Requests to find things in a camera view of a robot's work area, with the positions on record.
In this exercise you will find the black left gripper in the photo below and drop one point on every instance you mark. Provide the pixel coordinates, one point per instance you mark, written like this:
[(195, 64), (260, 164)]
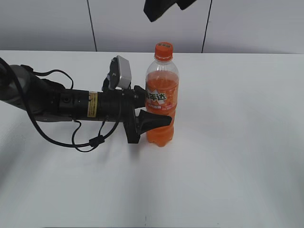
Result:
[(119, 106)]

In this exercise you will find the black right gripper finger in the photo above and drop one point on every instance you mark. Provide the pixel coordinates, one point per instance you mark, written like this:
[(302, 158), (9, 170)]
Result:
[(183, 4), (154, 9)]

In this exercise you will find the orange soda plastic bottle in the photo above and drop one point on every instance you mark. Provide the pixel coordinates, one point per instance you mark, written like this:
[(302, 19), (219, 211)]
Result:
[(161, 85)]

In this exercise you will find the orange bottle cap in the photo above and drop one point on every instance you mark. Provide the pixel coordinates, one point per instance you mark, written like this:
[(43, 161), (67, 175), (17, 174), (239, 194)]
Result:
[(163, 51)]

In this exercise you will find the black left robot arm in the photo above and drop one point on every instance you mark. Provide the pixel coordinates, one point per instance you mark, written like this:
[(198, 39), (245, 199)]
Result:
[(48, 101)]

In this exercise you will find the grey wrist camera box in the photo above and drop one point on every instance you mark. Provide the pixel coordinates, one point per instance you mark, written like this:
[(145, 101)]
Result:
[(119, 74)]

